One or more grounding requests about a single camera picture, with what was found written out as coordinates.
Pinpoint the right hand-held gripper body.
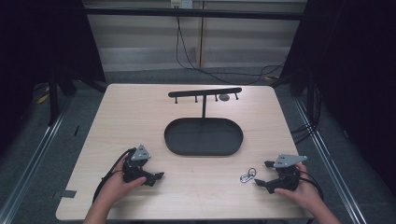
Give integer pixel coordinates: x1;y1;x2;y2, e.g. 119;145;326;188
265;154;308;195

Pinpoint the white wall socket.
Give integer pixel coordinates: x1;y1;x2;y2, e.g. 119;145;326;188
170;0;194;9

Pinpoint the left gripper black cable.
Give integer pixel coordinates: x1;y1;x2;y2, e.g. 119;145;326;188
92;147;137;203

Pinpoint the grey tape strip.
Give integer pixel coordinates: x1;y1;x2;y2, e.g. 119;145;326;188
51;189;78;200

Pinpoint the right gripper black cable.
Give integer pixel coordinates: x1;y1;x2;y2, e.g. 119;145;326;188
298;169;325;201

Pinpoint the yellow tape piece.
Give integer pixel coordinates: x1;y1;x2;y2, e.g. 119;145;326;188
35;92;50;105

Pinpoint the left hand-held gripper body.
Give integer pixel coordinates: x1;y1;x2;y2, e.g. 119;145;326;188
122;144;157;185

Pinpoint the black horizontal metal bar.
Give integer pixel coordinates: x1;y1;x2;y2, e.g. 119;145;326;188
83;7;307;21

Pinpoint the silver carabiner key ring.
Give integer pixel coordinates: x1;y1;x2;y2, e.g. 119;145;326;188
239;167;258;184

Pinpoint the black curtain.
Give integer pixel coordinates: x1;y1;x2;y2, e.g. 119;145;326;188
0;0;107;153
270;0;396;197

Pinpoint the black key rack with tray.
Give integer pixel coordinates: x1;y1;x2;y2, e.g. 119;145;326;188
163;87;245;157

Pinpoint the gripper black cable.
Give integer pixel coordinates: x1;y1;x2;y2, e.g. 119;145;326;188
92;147;137;203
298;169;325;201

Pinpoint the black cable from wall socket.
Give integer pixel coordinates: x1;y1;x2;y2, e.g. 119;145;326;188
175;15;287;86

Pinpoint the person's left hand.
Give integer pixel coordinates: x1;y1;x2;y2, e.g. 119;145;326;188
95;154;148;207

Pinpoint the black metal stand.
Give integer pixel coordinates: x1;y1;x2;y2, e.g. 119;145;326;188
47;73;61;127

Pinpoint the bundle of black cables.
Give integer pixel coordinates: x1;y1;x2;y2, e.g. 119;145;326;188
290;82;322;145

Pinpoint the person's right hand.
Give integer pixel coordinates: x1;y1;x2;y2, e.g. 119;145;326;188
274;163;325;215

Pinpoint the metal floor rail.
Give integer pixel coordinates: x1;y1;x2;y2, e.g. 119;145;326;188
0;102;71;224
292;96;370;224

